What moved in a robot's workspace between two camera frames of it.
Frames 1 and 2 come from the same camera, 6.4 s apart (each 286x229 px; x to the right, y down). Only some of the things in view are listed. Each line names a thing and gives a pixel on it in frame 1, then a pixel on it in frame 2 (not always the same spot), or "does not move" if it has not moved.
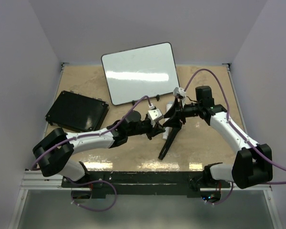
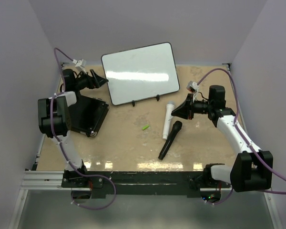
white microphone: x=166 y=132 does not move
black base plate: x=142 y=184 does not move
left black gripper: x=154 y=131 -> x=95 y=80
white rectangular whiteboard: x=139 y=73 does not move
